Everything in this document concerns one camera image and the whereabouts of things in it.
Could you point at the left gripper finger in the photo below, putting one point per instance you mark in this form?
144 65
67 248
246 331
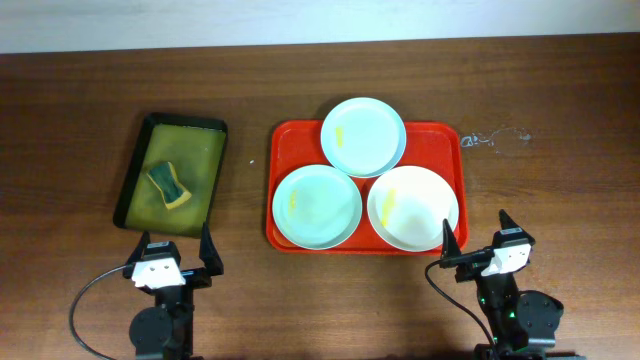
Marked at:
208 254
139 250

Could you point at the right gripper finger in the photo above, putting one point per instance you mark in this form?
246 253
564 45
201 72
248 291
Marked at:
508 225
450 249

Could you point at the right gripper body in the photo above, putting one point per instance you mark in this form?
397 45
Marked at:
467 272

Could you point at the yellow green sponge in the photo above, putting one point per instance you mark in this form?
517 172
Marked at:
173 193

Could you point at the pale green plate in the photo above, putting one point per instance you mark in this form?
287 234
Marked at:
317 207

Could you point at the pale blue top plate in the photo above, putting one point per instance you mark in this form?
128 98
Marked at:
363 137

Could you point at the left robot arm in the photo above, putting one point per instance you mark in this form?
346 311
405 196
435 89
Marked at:
165 330

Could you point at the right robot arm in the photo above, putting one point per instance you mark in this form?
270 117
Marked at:
522 324

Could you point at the black tray with soapy water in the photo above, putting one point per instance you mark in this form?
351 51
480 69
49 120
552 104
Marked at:
195 148

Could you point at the white right plate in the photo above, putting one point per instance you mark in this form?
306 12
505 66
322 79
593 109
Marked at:
408 205

